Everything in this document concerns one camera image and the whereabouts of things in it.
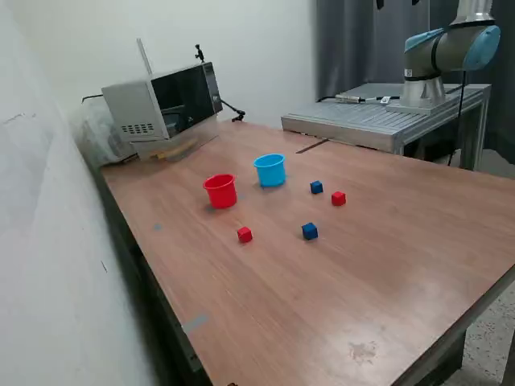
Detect blue plastic cup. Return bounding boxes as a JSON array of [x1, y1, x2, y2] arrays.
[[253, 153, 287, 188]]

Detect red plastic cup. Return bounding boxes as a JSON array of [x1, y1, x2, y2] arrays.
[[202, 173, 238, 211]]

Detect dark thin strip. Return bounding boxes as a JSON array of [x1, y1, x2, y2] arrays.
[[296, 138, 329, 155]]

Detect clear plastic box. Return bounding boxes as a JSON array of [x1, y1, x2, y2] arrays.
[[130, 116, 221, 162]]

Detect wooden sticks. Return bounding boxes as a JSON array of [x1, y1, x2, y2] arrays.
[[149, 138, 201, 161]]

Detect aluminum robot mounting table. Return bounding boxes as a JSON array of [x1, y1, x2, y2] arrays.
[[280, 82, 492, 170]]

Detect silver microwave oven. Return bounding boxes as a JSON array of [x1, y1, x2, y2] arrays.
[[101, 61, 224, 143]]

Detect translucent plastic bag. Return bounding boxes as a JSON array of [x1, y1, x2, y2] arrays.
[[68, 97, 140, 168]]

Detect thin metal rod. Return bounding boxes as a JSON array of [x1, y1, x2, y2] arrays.
[[136, 38, 155, 77]]

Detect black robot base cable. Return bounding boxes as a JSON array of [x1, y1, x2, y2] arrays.
[[447, 68, 469, 168]]

